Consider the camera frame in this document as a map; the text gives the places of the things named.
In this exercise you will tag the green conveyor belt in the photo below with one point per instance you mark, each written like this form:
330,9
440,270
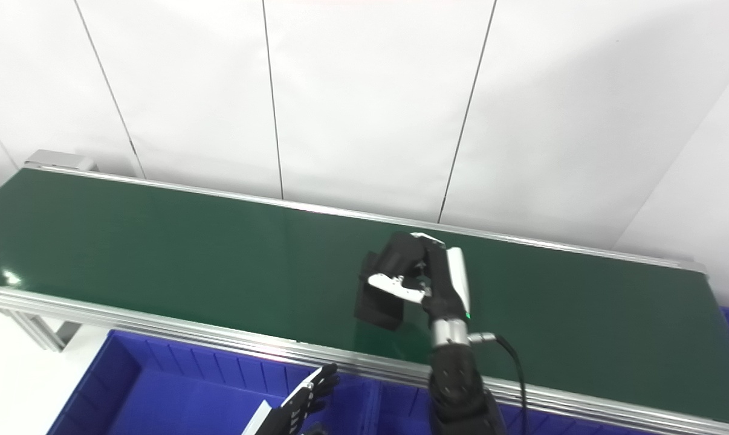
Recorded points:
189,254
159,330

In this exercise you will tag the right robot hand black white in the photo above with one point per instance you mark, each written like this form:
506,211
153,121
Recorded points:
446,290

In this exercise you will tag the black cylinder block part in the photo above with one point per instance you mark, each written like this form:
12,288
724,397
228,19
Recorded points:
379,305

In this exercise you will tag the aluminium conveyor leg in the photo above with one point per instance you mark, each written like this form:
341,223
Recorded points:
38,329

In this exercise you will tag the grey conveyor motor box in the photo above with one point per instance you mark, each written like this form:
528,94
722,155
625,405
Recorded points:
59,161

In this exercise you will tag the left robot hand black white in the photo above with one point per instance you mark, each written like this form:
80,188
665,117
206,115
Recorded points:
286,417

